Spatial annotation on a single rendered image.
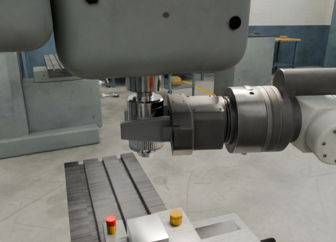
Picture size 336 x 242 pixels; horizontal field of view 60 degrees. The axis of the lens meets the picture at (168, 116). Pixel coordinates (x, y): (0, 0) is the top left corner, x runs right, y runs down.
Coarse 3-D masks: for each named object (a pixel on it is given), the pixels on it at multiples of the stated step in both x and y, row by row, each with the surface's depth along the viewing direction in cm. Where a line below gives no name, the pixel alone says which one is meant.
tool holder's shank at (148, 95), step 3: (138, 93) 36; (141, 93) 36; (144, 93) 36; (147, 93) 36; (150, 93) 36; (153, 93) 37; (138, 96) 36; (141, 96) 36; (144, 96) 36; (147, 96) 36; (150, 96) 36; (153, 96) 37
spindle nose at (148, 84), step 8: (128, 80) 35; (136, 80) 34; (144, 80) 34; (152, 80) 34; (160, 80) 35; (128, 88) 35; (136, 88) 34; (144, 88) 34; (152, 88) 35; (160, 88) 36
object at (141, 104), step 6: (132, 96) 37; (156, 96) 37; (132, 102) 35; (138, 102) 35; (144, 102) 35; (150, 102) 35; (156, 102) 36; (162, 102) 37; (138, 108) 35; (144, 108) 35; (150, 108) 35
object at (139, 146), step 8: (128, 112) 36; (136, 112) 36; (144, 112) 35; (152, 112) 36; (160, 112) 36; (128, 120) 37; (128, 144) 39; (136, 144) 37; (144, 144) 37; (152, 144) 37; (160, 144) 38; (144, 152) 37
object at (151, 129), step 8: (136, 120) 35; (144, 120) 35; (152, 120) 35; (160, 120) 35; (168, 120) 35; (120, 128) 35; (128, 128) 35; (136, 128) 35; (144, 128) 35; (152, 128) 35; (160, 128) 35; (168, 128) 34; (128, 136) 35; (136, 136) 35; (144, 136) 35; (152, 136) 35; (160, 136) 35; (168, 136) 35
